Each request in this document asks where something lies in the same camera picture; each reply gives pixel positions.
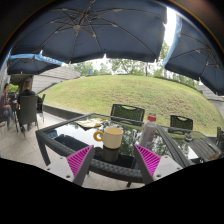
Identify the navy umbrella with white-blue edge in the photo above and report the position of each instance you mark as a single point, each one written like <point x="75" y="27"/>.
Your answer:
<point x="196" y="56"/>

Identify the dark mesh-back chair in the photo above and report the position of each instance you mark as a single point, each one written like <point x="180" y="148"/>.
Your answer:
<point x="128" y="112"/>
<point x="181" y="122"/>

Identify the dark wicker chair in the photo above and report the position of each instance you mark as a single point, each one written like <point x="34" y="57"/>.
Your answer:
<point x="41" y="106"/>
<point x="27" y="111"/>

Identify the yellow snack bag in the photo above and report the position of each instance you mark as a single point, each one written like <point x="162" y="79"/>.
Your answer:
<point x="88" y="124"/>

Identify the dark olive cylindrical can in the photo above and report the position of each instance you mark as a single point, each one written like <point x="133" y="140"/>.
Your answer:
<point x="110" y="155"/>

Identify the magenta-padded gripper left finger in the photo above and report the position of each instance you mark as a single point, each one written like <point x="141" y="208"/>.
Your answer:
<point x="58" y="168"/>

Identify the navy umbrella with light-blue trim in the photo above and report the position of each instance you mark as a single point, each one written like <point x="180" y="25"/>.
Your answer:
<point x="30" y="63"/>

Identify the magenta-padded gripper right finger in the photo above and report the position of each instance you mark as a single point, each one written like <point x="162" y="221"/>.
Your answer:
<point x="166" y="166"/>

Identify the large navy patio umbrella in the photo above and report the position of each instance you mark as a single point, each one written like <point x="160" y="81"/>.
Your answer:
<point x="90" y="30"/>

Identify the small round bowl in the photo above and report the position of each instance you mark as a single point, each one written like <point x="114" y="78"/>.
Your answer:
<point x="188" y="137"/>

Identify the red-capped clear drink bottle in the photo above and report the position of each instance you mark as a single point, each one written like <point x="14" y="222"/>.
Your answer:
<point x="147" y="133"/>

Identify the person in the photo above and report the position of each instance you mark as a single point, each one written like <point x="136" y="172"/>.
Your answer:
<point x="26" y="90"/>
<point x="5" y="106"/>

